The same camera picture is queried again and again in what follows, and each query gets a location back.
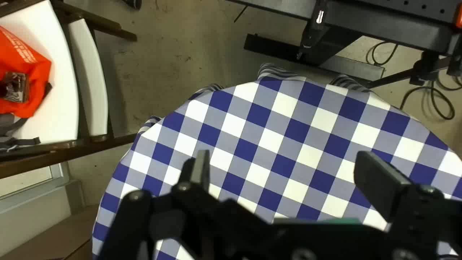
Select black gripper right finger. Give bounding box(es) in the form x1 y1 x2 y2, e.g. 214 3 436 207
354 152 413 226

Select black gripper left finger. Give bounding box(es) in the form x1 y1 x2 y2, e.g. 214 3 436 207
175 151 211 193

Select blue white checkered tablecloth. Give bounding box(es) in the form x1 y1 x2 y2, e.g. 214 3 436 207
92 67 462 249

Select white shelf table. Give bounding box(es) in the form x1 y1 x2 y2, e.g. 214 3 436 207
0 0 108 145

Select black metal stand base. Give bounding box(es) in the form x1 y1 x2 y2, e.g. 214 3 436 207
231 0 462 87

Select orange plastic bag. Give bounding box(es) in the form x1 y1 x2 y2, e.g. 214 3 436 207
0 28 52 119

